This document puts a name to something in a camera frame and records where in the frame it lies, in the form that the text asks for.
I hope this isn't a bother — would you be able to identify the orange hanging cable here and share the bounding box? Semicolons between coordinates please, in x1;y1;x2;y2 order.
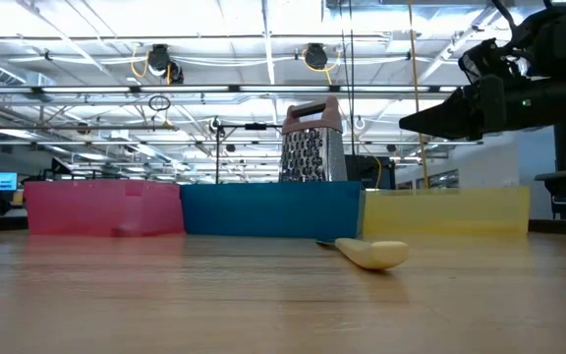
407;0;431;191

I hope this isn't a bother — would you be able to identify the black cabinet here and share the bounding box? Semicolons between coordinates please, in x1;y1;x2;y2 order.
344;154;396;191

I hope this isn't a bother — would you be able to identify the yellow plastic bin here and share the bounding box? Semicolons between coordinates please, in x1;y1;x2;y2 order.
361;185;532;237

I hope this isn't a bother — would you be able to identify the cream handled knife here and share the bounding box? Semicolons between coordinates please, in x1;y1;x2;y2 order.
314;237;411;271

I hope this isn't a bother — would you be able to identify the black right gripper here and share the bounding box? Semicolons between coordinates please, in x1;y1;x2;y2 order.
399;73;549;142

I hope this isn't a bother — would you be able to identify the blue plastic bin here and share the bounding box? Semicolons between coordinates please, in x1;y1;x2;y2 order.
180;180;366;241

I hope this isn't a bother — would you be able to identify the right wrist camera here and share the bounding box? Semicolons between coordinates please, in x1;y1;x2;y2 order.
458;37;508;84

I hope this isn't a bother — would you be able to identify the red plastic bin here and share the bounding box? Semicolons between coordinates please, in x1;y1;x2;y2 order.
23;178;185;238

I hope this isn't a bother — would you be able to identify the pink metal box grater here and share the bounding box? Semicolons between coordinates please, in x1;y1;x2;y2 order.
278;95;349;183

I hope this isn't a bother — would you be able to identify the black ceiling cable reel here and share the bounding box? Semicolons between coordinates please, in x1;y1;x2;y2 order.
302;42;331;71
144;43;186;86

